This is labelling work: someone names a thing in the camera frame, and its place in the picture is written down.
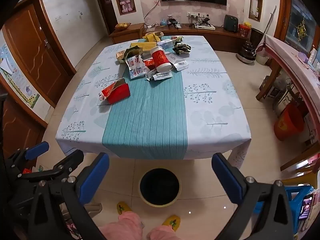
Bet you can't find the blue plastic stool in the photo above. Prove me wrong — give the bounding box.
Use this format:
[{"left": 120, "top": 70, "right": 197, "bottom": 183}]
[{"left": 252, "top": 185, "right": 315, "bottom": 234}]

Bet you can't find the yellow slipper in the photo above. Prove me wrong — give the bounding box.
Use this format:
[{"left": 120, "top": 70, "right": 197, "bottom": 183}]
[
  {"left": 117, "top": 201, "right": 133, "bottom": 215},
  {"left": 162, "top": 214, "right": 181, "bottom": 232}
]

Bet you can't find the brown wooden door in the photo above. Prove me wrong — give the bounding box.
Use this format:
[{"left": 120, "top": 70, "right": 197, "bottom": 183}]
[
  {"left": 0, "top": 97, "right": 49, "bottom": 160},
  {"left": 2, "top": 0, "right": 77, "bottom": 108}
]

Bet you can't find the table with leaf tablecloth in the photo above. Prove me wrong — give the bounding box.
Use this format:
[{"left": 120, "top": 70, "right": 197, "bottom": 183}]
[{"left": 55, "top": 34, "right": 252, "bottom": 169}]

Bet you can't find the purple star print carton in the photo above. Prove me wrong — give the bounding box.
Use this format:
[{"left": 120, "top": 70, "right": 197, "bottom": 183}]
[{"left": 157, "top": 39, "right": 175, "bottom": 50}]

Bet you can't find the yellow left slipper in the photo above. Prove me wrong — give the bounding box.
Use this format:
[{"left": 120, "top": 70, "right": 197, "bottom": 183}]
[{"left": 117, "top": 201, "right": 133, "bottom": 215}]

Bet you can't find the person's left leg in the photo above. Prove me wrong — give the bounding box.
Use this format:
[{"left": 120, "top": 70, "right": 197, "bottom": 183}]
[{"left": 97, "top": 211, "right": 143, "bottom": 240}]

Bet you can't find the fruit bowl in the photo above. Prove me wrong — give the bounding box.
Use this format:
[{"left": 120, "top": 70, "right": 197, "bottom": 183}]
[{"left": 115, "top": 22, "right": 132, "bottom": 32}]

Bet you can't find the long grey stick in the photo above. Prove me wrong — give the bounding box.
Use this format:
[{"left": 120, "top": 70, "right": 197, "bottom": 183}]
[{"left": 261, "top": 5, "right": 278, "bottom": 42}]

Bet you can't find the long wooden television bench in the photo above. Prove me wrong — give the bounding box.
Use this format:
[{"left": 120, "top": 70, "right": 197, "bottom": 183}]
[{"left": 142, "top": 23, "right": 252, "bottom": 53}]

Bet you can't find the dark grey appliance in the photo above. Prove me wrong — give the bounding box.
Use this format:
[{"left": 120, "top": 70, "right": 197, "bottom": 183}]
[{"left": 223, "top": 14, "right": 241, "bottom": 33}]

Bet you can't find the gold hanging ornament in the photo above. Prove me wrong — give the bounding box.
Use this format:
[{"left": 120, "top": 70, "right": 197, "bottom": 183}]
[{"left": 296, "top": 12, "right": 308, "bottom": 44}]

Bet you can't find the yellow plastic stool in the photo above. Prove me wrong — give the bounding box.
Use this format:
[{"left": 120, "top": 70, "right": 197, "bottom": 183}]
[{"left": 281, "top": 171, "right": 320, "bottom": 187}]

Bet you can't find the small wooden side cabinet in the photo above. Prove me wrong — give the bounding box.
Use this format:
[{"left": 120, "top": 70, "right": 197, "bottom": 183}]
[{"left": 109, "top": 23, "right": 146, "bottom": 44}]

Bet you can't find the person's leg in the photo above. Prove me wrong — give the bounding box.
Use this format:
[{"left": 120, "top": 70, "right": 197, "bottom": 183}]
[
  {"left": 146, "top": 225, "right": 180, "bottom": 240},
  {"left": 97, "top": 211, "right": 143, "bottom": 240}
]

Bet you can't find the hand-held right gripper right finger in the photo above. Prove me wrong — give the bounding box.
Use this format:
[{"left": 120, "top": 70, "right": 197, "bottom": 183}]
[{"left": 211, "top": 152, "right": 295, "bottom": 240}]

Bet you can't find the torn red carton box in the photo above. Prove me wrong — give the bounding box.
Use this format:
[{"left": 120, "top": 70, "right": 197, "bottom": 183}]
[{"left": 99, "top": 78, "right": 131, "bottom": 105}]

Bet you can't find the round waste bin black liner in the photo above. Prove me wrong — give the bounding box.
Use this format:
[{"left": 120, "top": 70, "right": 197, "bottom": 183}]
[{"left": 139, "top": 169, "right": 181, "bottom": 207}]

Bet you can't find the black and gold wrapper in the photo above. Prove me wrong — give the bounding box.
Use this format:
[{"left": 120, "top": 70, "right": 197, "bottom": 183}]
[{"left": 172, "top": 42, "right": 192, "bottom": 55}]

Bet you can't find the yellow plastic bag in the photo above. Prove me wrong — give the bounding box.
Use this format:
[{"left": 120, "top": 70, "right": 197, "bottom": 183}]
[{"left": 142, "top": 31, "right": 164, "bottom": 42}]

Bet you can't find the person's right leg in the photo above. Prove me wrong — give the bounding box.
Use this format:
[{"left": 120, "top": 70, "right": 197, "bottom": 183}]
[{"left": 146, "top": 225, "right": 180, "bottom": 240}]

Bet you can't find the dark wooden door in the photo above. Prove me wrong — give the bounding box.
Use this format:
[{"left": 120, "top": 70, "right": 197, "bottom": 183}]
[{"left": 92, "top": 0, "right": 118, "bottom": 35}]

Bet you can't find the white flat carton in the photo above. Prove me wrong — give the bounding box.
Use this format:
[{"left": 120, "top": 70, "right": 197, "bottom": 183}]
[{"left": 167, "top": 52, "right": 187, "bottom": 64}]

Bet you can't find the red white paper cup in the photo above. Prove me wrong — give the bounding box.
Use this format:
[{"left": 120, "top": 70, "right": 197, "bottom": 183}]
[{"left": 149, "top": 45, "right": 173, "bottom": 72}]

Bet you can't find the orange plastic bucket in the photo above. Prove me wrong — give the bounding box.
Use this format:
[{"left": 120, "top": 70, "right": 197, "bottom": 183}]
[{"left": 273, "top": 103, "right": 305, "bottom": 141}]

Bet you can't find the red gift box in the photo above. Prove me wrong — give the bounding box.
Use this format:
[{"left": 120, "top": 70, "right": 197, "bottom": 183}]
[{"left": 238, "top": 24, "right": 252, "bottom": 38}]

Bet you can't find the red white snack packet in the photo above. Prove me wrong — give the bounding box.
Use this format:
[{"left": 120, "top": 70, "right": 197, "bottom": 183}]
[
  {"left": 126, "top": 55, "right": 143, "bottom": 67},
  {"left": 129, "top": 66, "right": 148, "bottom": 80}
]

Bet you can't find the giraffe wall poster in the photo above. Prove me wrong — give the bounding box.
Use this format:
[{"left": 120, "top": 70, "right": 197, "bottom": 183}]
[{"left": 0, "top": 42, "right": 40, "bottom": 109}]

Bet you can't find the yellow right slipper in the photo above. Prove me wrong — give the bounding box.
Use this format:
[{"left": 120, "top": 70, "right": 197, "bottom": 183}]
[{"left": 162, "top": 214, "right": 181, "bottom": 232}]

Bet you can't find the green foil bag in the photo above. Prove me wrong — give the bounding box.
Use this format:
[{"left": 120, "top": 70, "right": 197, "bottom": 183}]
[{"left": 124, "top": 46, "right": 142, "bottom": 62}]

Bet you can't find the white labelled carton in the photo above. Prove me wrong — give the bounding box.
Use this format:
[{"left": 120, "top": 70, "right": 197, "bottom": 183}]
[{"left": 146, "top": 71, "right": 173, "bottom": 81}]

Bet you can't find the pink cloth covered table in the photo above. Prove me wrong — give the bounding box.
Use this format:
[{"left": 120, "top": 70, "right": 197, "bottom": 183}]
[{"left": 255, "top": 34, "right": 320, "bottom": 130}]

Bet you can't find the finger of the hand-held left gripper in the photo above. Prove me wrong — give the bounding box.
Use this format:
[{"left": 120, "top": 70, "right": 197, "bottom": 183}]
[
  {"left": 19, "top": 149, "right": 85, "bottom": 183},
  {"left": 7, "top": 141, "right": 50, "bottom": 173}
]

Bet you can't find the pale yellow toothpaste box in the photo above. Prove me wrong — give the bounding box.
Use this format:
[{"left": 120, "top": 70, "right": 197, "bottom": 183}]
[{"left": 129, "top": 42, "right": 157, "bottom": 52}]

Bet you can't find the white set-top box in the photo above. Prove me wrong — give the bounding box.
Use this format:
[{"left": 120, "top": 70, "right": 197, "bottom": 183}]
[{"left": 194, "top": 23, "right": 216, "bottom": 31}]

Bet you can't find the white plastic stool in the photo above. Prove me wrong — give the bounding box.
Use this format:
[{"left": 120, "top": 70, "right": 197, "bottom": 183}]
[{"left": 81, "top": 202, "right": 103, "bottom": 217}]

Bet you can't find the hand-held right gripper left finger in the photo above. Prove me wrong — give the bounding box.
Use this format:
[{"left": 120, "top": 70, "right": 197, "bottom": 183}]
[{"left": 26, "top": 152, "right": 110, "bottom": 240}]

